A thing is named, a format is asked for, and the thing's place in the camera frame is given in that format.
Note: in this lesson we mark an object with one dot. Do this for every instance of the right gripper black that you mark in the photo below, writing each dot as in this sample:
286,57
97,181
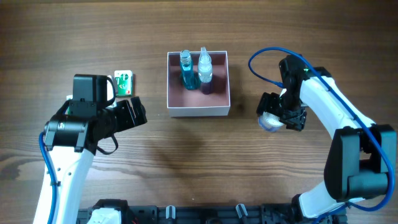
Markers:
288,115

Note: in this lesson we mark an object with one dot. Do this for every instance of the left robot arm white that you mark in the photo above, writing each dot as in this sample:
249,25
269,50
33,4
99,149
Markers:
68,145

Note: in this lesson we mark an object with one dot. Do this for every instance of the cotton buds round container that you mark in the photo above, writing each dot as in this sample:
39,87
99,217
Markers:
269,122

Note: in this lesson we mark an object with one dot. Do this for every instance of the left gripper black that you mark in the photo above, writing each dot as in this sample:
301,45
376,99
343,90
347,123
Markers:
127,112

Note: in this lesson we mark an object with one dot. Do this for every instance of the white cardboard box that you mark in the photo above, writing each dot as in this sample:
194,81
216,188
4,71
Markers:
193,103

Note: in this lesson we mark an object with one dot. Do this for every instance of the teal liquid bottle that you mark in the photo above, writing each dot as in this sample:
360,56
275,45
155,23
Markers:
189,79

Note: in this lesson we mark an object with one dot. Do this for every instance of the green white small carton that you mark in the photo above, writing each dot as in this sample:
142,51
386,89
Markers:
124,81

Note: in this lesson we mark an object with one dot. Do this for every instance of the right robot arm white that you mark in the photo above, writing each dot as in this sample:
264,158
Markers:
362,156

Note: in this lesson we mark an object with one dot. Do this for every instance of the clear purple soap bottle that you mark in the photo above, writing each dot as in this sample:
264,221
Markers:
205,71

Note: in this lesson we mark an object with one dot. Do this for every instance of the black mounting rail base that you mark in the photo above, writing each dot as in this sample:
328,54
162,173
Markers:
267,213

